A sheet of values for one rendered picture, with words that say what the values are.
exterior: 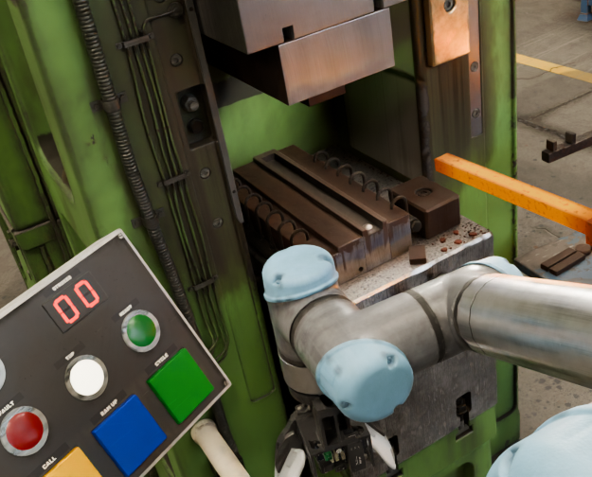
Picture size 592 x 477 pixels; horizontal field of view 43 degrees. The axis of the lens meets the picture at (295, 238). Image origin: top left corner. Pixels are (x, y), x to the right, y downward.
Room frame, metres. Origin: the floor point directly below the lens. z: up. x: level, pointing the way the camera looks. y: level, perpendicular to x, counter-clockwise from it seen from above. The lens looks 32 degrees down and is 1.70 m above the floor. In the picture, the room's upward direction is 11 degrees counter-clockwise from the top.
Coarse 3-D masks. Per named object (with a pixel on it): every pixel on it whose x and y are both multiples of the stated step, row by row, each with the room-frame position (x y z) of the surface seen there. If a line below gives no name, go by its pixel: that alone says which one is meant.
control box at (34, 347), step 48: (48, 288) 0.81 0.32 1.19; (96, 288) 0.84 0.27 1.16; (144, 288) 0.87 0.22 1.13; (0, 336) 0.74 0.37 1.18; (48, 336) 0.77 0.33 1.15; (96, 336) 0.79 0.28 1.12; (192, 336) 0.85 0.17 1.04; (0, 384) 0.70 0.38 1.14; (48, 384) 0.73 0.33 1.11; (144, 384) 0.78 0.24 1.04; (0, 432) 0.66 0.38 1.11; (48, 432) 0.68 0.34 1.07
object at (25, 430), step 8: (16, 416) 0.68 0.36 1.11; (24, 416) 0.68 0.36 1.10; (32, 416) 0.69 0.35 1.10; (8, 424) 0.67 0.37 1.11; (16, 424) 0.67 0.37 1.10; (24, 424) 0.68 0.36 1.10; (32, 424) 0.68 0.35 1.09; (40, 424) 0.68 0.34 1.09; (8, 432) 0.66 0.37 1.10; (16, 432) 0.67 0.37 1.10; (24, 432) 0.67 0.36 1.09; (32, 432) 0.67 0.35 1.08; (40, 432) 0.68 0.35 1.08; (8, 440) 0.66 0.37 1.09; (16, 440) 0.66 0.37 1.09; (24, 440) 0.66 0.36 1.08; (32, 440) 0.67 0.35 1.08; (16, 448) 0.66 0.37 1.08; (24, 448) 0.66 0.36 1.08
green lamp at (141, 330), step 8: (136, 320) 0.83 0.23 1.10; (144, 320) 0.84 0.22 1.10; (128, 328) 0.82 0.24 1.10; (136, 328) 0.82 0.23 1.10; (144, 328) 0.83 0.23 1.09; (152, 328) 0.83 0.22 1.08; (128, 336) 0.81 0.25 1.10; (136, 336) 0.82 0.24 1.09; (144, 336) 0.82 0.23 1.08; (152, 336) 0.83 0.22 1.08; (136, 344) 0.81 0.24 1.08; (144, 344) 0.81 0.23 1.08
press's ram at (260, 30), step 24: (216, 0) 1.11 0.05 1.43; (240, 0) 1.05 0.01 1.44; (264, 0) 1.07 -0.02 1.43; (288, 0) 1.08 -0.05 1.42; (312, 0) 1.10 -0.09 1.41; (336, 0) 1.11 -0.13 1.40; (360, 0) 1.13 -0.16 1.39; (384, 0) 1.15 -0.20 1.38; (216, 24) 1.13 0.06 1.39; (240, 24) 1.05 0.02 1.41; (264, 24) 1.06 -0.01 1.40; (288, 24) 1.08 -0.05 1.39; (312, 24) 1.10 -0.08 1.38; (336, 24) 1.11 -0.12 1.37; (240, 48) 1.07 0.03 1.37; (264, 48) 1.06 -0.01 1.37
